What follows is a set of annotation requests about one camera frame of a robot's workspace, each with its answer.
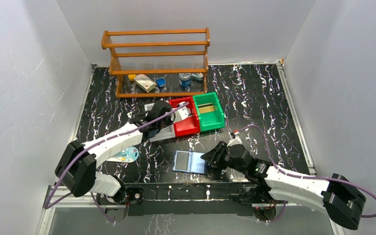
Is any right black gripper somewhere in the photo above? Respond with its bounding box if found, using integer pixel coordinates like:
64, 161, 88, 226
201, 140, 246, 174

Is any white plastic bin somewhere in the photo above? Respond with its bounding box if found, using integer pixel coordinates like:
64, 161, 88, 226
144, 103, 175, 142

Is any navy blue card holder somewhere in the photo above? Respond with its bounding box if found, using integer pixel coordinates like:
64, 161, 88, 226
172, 150, 207, 175

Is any grey card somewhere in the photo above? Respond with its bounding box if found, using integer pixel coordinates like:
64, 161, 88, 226
174, 151, 189, 171

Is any red plastic bin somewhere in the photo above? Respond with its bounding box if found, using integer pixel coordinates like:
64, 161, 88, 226
169, 96, 201, 137

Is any green plastic bin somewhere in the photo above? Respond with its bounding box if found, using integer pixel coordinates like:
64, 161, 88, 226
192, 92, 225, 132

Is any wooden shelf rack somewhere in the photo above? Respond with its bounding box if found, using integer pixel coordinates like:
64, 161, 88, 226
101, 27, 211, 98

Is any blue toothbrush blister pack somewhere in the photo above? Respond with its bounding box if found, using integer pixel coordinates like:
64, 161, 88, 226
107, 146, 140, 163

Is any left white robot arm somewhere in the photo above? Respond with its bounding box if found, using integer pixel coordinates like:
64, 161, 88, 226
54, 100, 190, 204

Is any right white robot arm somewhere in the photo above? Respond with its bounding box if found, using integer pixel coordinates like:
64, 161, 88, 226
201, 141, 366, 230

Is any gold card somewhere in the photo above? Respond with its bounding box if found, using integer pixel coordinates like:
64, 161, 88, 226
198, 103, 215, 114

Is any blue small cube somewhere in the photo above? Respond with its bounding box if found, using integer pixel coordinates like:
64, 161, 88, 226
155, 77, 166, 89

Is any white red small box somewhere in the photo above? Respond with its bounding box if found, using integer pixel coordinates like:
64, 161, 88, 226
134, 74, 156, 93

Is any blue round tin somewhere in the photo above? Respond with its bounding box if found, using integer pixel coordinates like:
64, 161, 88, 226
178, 73, 192, 88

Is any yellow small object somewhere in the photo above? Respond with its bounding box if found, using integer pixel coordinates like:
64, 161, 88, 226
128, 74, 137, 81

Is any grey tape dispenser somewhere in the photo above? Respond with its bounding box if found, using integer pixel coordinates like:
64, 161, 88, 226
191, 73, 204, 81

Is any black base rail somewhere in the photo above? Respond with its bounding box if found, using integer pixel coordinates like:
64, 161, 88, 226
95, 181, 334, 224

